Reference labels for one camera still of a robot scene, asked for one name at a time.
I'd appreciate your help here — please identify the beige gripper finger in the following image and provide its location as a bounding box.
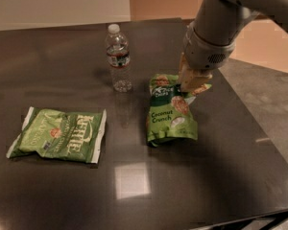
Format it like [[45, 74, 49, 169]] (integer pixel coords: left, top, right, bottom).
[[178, 53, 189, 83], [180, 67, 212, 92]]

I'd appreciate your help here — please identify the green Dang rice chip bag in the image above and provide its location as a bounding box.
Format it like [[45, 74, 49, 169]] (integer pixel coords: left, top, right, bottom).
[[146, 74, 211, 147]]

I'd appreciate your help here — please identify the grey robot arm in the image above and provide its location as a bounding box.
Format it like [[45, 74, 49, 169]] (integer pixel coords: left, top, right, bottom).
[[179, 0, 288, 92]]

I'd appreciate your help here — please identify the clear plastic water bottle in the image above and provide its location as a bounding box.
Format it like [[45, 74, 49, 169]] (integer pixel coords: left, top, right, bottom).
[[106, 24, 132, 93]]

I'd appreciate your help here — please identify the green Kettle chip bag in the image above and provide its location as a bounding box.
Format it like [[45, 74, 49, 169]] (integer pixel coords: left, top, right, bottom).
[[7, 106, 107, 164]]

